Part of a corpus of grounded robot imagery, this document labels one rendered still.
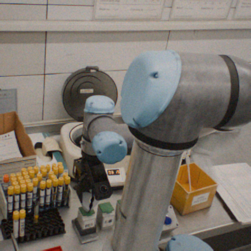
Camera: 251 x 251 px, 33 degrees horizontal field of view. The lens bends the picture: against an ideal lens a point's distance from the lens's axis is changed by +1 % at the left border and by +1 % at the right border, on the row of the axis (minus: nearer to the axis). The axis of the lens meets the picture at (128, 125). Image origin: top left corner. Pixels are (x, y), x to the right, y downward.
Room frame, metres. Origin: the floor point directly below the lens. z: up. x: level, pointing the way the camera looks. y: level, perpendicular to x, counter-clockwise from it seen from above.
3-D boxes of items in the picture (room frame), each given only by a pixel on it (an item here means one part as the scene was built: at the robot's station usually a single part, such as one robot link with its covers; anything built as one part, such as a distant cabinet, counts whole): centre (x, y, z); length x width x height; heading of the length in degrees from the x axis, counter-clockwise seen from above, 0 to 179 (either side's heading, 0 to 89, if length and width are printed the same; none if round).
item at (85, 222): (0.93, 0.08, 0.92); 0.05 x 0.04 x 0.06; 31
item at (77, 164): (0.94, 0.09, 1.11); 0.09 x 0.08 x 0.12; 31
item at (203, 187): (1.16, -0.24, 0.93); 0.13 x 0.13 x 0.10; 36
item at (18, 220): (0.90, 0.23, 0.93); 0.17 x 0.09 x 0.11; 121
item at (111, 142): (0.85, 0.03, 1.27); 0.11 x 0.11 x 0.08; 21
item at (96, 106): (0.93, 0.08, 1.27); 0.09 x 0.08 x 0.11; 21
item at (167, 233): (1.00, -0.14, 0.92); 0.13 x 0.07 x 0.08; 31
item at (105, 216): (0.97, 0.02, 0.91); 0.05 x 0.04 x 0.07; 31
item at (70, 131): (1.26, 0.10, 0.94); 0.30 x 0.24 x 0.12; 22
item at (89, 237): (0.93, 0.08, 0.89); 0.09 x 0.05 x 0.04; 31
